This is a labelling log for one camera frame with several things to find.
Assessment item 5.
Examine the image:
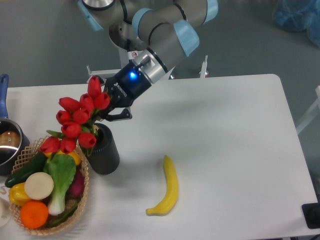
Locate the white frame at right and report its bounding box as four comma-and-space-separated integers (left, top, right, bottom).
295, 86, 320, 135

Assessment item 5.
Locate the dark grey ribbed vase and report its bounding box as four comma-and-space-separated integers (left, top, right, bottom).
87, 123, 120, 175

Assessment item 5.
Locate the purple red radish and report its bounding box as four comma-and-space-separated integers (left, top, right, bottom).
69, 168, 85, 197

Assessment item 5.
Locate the blue plastic bag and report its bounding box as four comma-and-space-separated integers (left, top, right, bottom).
272, 0, 320, 47

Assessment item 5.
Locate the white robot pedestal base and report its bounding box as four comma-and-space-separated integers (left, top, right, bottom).
86, 49, 209, 80

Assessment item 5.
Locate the black device at table edge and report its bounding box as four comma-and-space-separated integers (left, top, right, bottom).
301, 202, 320, 229

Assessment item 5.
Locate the yellow lemon squash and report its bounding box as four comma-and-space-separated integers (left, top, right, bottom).
44, 151, 82, 166

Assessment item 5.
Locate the white round radish slice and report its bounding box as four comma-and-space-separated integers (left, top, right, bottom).
24, 172, 54, 200

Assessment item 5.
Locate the green chili pepper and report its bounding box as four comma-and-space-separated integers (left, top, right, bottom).
47, 204, 78, 228

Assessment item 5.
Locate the yellow bell pepper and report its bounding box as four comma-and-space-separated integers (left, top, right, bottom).
9, 182, 32, 207

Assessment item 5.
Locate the red tulip bouquet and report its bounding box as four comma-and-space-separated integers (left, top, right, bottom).
40, 75, 111, 156

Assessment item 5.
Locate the green cucumber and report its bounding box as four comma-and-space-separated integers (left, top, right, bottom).
4, 149, 48, 188

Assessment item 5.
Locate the blue handled saucepan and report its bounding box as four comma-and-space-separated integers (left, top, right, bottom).
0, 74, 30, 176

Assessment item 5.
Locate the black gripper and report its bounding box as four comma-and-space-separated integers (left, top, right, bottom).
96, 62, 151, 122

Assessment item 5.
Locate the woven wicker basket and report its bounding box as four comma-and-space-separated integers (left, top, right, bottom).
9, 136, 89, 236

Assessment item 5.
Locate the green bok choy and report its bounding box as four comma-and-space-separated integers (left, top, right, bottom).
44, 154, 76, 216

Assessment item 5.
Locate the orange fruit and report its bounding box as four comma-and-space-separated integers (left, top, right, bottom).
19, 201, 49, 229

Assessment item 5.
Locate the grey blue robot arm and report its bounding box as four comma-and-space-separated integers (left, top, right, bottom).
77, 0, 219, 122

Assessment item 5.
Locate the yellow banana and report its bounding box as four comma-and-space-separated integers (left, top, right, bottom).
145, 155, 179, 216

